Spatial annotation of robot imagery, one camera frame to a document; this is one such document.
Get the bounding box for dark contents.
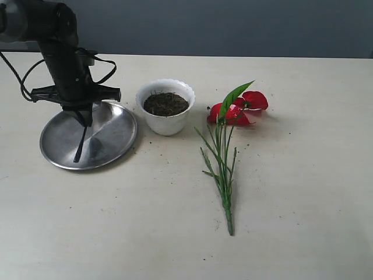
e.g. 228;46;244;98
143;93;189;117

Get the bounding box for white scalloped flower pot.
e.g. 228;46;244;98
136;79;195;136

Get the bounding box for stainless steel spork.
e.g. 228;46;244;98
73;126;87;163

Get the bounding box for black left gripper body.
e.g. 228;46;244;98
30;39;121;108

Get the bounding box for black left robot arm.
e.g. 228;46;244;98
1;1;121;127

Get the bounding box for round stainless steel plate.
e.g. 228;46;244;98
40;101;138;170

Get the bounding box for red artificial flower stem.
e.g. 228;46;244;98
195;81;269;236

